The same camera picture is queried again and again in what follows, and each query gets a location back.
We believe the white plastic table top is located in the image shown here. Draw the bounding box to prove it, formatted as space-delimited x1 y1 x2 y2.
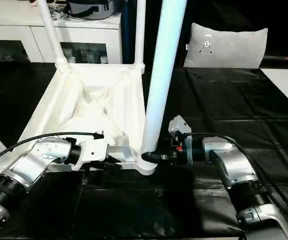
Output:
0 62 159 177

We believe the black work mat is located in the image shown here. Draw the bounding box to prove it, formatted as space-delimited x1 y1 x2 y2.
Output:
0 61 288 238

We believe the grey cushion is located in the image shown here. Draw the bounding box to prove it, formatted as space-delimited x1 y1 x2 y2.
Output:
183 22 269 68

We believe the white glass-door cabinet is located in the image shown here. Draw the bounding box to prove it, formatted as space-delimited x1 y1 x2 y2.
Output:
0 0 123 65

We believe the grey round helmet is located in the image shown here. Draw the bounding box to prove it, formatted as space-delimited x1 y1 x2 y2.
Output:
66 0 121 20

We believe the dark clutter pile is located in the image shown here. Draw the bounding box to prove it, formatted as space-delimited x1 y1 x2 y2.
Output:
50 4 68 21

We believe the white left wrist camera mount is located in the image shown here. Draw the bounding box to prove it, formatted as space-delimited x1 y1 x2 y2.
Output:
71 138 110 172

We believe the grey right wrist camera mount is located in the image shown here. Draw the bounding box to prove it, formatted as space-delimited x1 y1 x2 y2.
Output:
168 114 193 166

